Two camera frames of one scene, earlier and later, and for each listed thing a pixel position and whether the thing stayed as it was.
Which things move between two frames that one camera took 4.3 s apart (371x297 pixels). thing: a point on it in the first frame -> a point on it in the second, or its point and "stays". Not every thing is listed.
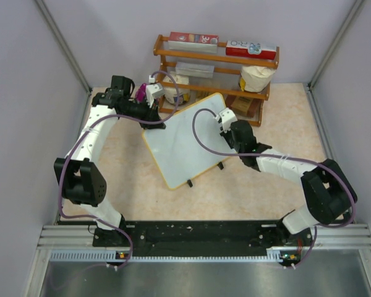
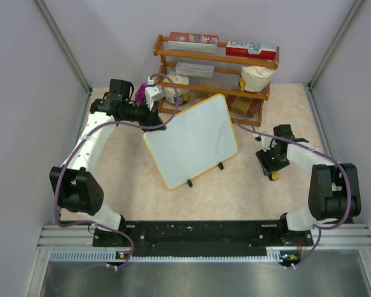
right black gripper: [226, 135] -> [269, 167]
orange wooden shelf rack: [187, 69] stays
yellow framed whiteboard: [177, 151] stays
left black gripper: [151, 114] stays
